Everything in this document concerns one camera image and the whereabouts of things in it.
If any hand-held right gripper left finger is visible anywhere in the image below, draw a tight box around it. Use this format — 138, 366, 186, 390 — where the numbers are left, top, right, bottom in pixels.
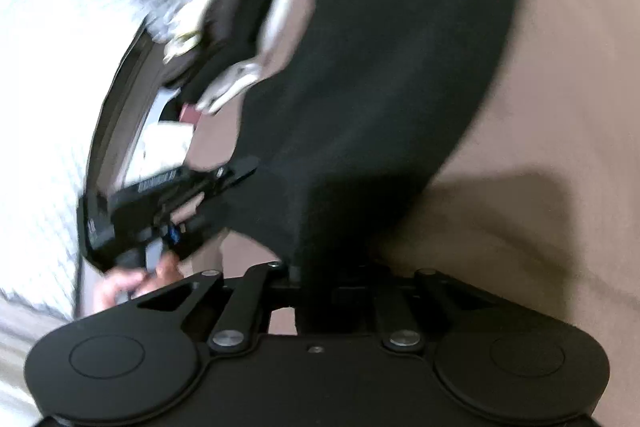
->
136, 263, 301, 353

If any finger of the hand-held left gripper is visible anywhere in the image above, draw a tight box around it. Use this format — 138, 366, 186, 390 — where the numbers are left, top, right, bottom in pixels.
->
210, 156, 261, 192

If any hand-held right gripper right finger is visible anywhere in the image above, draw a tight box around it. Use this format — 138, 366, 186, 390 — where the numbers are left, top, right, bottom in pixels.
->
372, 268, 503, 353

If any black sweater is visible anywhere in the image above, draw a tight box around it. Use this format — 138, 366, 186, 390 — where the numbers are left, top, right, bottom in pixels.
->
227, 0, 531, 333

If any stack of folded clothes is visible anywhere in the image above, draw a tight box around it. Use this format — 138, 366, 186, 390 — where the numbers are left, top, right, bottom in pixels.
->
135, 0, 351, 115

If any person's left hand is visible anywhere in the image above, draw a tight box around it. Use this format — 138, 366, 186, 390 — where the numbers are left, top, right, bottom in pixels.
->
94, 254, 182, 310

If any white printed cloth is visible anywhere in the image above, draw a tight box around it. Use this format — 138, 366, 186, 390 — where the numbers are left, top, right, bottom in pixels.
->
120, 89, 196, 188

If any silver quilted insulation sheet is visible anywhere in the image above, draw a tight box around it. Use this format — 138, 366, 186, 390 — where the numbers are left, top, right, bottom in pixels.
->
0, 0, 166, 308

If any dark wooden frame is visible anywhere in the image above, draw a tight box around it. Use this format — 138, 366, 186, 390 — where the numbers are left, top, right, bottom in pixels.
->
82, 32, 171, 268

